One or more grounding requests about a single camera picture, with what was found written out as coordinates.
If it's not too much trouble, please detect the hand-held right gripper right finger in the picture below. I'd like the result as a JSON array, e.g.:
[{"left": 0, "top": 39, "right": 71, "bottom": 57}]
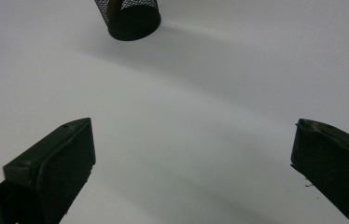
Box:
[{"left": 289, "top": 118, "right": 349, "bottom": 224}]

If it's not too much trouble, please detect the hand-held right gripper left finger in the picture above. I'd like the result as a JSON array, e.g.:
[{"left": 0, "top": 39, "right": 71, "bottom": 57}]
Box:
[{"left": 0, "top": 117, "right": 97, "bottom": 224}]

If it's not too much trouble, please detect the black mesh pen cup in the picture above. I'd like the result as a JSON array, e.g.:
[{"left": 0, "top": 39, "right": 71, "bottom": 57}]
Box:
[{"left": 93, "top": 0, "right": 162, "bottom": 42}]

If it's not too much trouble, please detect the white table sheet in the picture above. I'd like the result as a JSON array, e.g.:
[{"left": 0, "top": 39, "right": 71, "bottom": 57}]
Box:
[{"left": 0, "top": 0, "right": 349, "bottom": 224}]

